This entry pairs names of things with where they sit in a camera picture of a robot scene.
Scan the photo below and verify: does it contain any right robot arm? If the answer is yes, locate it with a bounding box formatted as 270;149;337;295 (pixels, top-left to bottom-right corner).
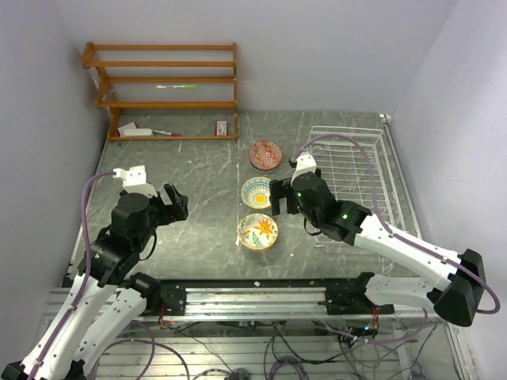
269;173;486;327

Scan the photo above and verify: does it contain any pink white pen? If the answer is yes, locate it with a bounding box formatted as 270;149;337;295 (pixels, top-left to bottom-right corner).
152;129;182;138

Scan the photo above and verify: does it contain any cable bundle under table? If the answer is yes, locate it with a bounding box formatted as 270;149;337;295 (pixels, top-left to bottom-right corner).
98;316;444;380

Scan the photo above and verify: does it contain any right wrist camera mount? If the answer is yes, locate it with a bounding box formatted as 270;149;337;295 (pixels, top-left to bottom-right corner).
291;152;317;184

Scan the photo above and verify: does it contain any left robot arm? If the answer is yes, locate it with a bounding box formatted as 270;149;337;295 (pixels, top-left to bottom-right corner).
1;184;189;379

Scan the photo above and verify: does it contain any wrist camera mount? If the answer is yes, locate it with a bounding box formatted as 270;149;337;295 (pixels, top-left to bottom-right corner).
291;152;317;184
113;165;158;199

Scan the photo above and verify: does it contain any red patterned bowl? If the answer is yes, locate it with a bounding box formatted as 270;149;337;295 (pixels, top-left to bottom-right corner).
249;140;283;172

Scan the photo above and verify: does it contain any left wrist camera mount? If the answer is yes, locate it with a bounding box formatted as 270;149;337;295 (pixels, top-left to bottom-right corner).
113;165;158;199

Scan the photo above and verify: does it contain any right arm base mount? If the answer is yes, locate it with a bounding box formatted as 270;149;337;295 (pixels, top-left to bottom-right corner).
318;272;395;315

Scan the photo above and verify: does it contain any orange flower bowl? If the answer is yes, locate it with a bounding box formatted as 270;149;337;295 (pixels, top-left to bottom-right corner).
237;213;279;252

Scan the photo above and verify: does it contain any small red white box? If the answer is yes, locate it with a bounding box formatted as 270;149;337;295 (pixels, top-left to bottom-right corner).
215;120;227;137

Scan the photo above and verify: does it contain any green white pen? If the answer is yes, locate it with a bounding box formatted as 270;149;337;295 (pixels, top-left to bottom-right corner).
155;84;196;89

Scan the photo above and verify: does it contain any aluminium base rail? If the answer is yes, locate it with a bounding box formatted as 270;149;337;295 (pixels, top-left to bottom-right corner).
43;286;460;321

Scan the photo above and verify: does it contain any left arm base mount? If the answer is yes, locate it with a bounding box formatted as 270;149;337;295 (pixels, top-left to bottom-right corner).
160;283;187;317

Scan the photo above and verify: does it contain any wooden shelf rack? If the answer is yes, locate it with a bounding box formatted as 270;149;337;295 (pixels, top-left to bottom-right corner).
81;42;239;142

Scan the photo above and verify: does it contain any blue yellow patterned bowl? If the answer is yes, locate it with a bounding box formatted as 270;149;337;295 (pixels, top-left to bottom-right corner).
240;177;271;210

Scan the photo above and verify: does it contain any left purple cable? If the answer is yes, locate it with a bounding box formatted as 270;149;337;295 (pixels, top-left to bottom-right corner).
23;171;120;380

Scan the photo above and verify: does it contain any white wire dish rack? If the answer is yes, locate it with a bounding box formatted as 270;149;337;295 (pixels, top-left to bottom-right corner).
307;126;420;236

